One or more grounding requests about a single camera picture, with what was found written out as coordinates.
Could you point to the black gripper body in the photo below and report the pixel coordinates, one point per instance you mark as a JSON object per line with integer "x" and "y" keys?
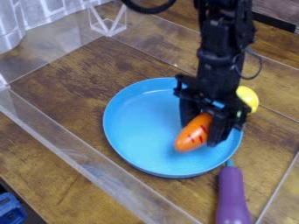
{"x": 212, "y": 87}

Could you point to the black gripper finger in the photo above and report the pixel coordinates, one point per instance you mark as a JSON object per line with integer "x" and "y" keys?
{"x": 189, "y": 110}
{"x": 220, "y": 126}

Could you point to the orange toy carrot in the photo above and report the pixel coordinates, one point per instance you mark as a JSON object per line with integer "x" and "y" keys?
{"x": 193, "y": 135}

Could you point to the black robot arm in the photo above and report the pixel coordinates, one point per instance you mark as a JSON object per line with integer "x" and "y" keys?
{"x": 226, "y": 29}

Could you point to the yellow toy lemon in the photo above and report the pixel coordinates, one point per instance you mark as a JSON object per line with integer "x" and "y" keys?
{"x": 248, "y": 96}

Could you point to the blue round plate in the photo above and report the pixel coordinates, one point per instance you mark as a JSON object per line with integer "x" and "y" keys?
{"x": 141, "y": 124}

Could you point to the dark baseboard strip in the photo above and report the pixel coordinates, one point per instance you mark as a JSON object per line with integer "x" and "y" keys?
{"x": 274, "y": 22}

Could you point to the purple toy eggplant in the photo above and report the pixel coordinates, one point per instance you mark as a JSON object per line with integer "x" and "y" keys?
{"x": 232, "y": 209}

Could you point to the white gridded curtain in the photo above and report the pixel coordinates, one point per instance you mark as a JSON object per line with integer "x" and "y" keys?
{"x": 21, "y": 15}

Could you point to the blue object at corner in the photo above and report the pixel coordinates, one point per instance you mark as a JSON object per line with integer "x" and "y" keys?
{"x": 12, "y": 213}

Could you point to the clear acrylic enclosure wall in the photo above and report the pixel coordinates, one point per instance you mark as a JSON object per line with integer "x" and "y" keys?
{"x": 57, "y": 79}

